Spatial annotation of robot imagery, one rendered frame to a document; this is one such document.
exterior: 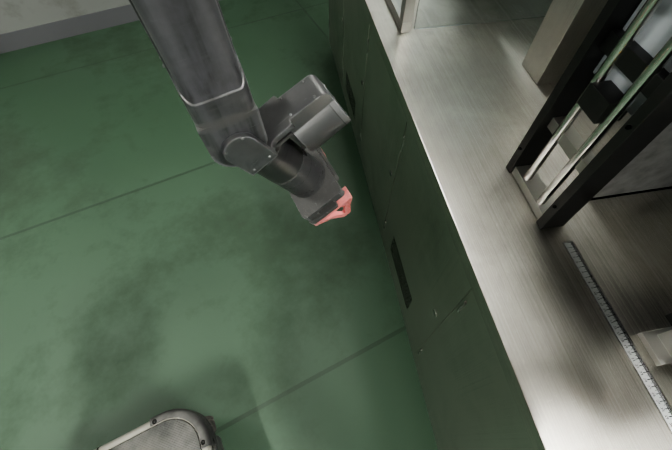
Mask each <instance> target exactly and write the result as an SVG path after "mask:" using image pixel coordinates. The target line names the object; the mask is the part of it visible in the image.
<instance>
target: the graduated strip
mask: <svg viewBox="0 0 672 450"><path fill-rule="evenodd" d="M562 243H563V245H564V247H565V249H566V250H567V252H568V254H569V256H570V257H571V259H572V261H573V262H574V264H575V266H576V268H577V269H578V271H579V273H580V275H581V276H582V278H583V280H584V282H585V283H586V285H587V287H588V289H589V290H590V292H591V294H592V296H593V297H594V299H595V301H596V303H597V304H598V306H599V308H600V310H601V311H602V313H603V315H604V317H605V318H606V320H607V322H608V324H609V325H610V327H611V329H612V331H613V332H614V334H615V336H616V338H617V339H618V341H619V343H620V345H621V346H622V348H623V350H624V352H625V353H626V355H627V357H628V359H629V360H630V362H631V364H632V366H633V367H634V369H635V371H636V373H637V374H638V376H639V378H640V380H641V381H642V383H643V385H644V387H645V388H646V390H647V392H648V394H649V395H650V397H651V399H652V401H653V402H654V404H655V406H656V408H657V409H658V411H659V413H660V415H661V416H662V418H663V420H664V422H665V423H666V425H667V427H668V429H669V430H670V432H671V434H672V407H671V406H670V404H669V402H668V401H667V399H666V397H665V396H664V394H663V392H662V391H661V389H660V387H659V385H658V384H657V382H656V380H655V379H654V377H653V375H652V374H651V372H650V370H649V369H648V367H647V365H646V364H645V362H644V360H643V358H642V357H641V355H640V353H639V352H638V350H637V348H636V347H635V345H634V343H633V342H632V340H631V338H630V337H629V335H628V333H627V331H626V330H625V328H624V326H623V325H622V323H621V321H620V320H619V318H618V316H617V315H616V313H615V311H614V309H613V308H612V306H611V304H610V303H609V301H608V299H607V298H606V296H605V294H604V293H603V291H602V289H601V288H600V286H599V284H598V282H597V281H596V279H595V277H594V276H593V274H592V272H591V271H590V269H589V267H588V266H587V264H586V262H585V261H584V259H583V257H582V255H581V254H580V252H579V250H578V249H577V247H576V245H575V244H574V242H573V241H569V242H562Z"/></svg>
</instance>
